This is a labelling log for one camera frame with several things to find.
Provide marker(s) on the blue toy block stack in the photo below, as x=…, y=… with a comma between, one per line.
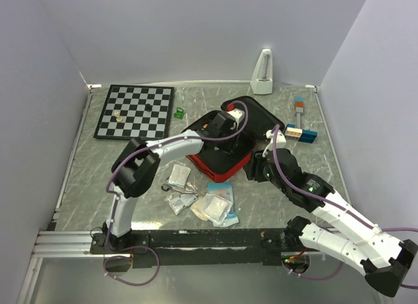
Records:
x=300, y=135

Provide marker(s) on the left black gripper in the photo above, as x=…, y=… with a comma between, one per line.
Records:
x=232, y=145

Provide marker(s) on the red black medicine case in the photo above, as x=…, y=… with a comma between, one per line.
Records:
x=219, y=161

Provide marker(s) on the beige bandage patch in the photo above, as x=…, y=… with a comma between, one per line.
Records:
x=196, y=209

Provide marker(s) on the black white chessboard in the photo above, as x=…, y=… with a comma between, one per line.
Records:
x=131, y=102

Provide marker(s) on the white gauze packet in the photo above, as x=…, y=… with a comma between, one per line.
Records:
x=215, y=208

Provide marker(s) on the grey orange blue toy stick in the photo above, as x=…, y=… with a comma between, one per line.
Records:
x=299, y=111

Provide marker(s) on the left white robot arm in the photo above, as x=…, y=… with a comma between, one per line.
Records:
x=134, y=170

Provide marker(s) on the white blue wipe sachet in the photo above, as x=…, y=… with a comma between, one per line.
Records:
x=181, y=201

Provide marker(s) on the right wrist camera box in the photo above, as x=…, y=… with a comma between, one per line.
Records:
x=279, y=140

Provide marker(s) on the black base bar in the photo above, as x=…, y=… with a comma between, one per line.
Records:
x=267, y=246

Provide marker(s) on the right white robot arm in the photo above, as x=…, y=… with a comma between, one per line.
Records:
x=382, y=259

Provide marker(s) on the clear bag with pads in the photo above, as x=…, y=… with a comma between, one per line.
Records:
x=179, y=176

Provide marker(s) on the blue white bandage packet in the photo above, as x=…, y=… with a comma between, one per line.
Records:
x=224, y=190

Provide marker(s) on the black handled scissors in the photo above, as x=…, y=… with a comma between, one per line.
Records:
x=187, y=189

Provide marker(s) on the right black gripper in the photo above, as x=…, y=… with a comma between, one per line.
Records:
x=257, y=159

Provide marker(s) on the white metronome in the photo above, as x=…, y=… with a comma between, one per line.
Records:
x=262, y=77

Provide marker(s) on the small green toy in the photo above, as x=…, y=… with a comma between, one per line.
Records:
x=179, y=113

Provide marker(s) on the aluminium frame rail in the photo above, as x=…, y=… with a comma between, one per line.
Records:
x=64, y=244

